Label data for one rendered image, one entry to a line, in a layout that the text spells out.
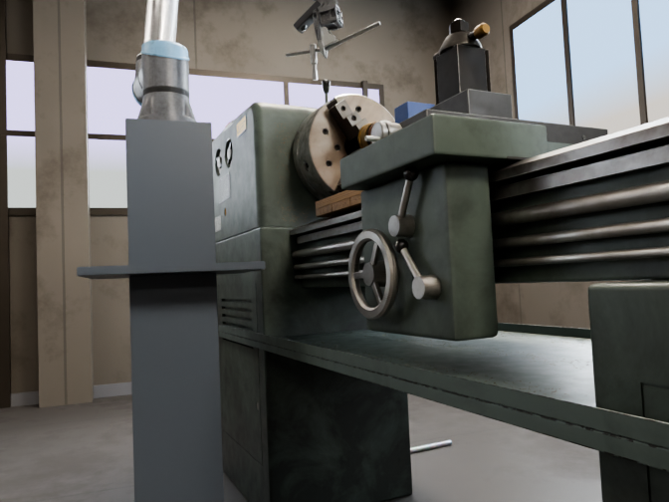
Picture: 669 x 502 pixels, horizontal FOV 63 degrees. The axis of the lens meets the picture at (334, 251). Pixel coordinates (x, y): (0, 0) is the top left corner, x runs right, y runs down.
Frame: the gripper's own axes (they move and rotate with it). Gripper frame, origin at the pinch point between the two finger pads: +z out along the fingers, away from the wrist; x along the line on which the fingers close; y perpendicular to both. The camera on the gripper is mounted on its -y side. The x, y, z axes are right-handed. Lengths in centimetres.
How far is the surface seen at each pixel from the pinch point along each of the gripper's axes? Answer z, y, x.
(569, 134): 51, 65, -59
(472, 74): 38, 49, -67
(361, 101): 22.9, 15.1, -16.0
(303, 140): 33.5, -1.1, -25.5
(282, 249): 63, -13, -22
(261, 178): 42, -16, -24
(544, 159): 59, 58, -91
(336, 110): 26.9, 10.1, -25.9
